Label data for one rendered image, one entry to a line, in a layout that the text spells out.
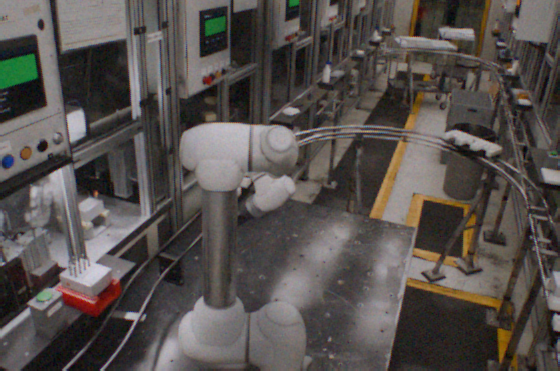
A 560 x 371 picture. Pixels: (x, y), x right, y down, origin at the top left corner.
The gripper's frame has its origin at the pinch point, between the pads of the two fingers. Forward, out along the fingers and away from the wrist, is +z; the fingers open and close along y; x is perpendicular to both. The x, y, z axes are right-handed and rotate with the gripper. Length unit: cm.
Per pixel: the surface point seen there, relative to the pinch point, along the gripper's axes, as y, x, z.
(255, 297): 1.1, 32.7, -5.5
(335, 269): -34, 34, -24
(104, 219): 40.1, -16.6, 20.0
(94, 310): 67, 22, 0
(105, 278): 62, 13, -4
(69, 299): 70, 15, 6
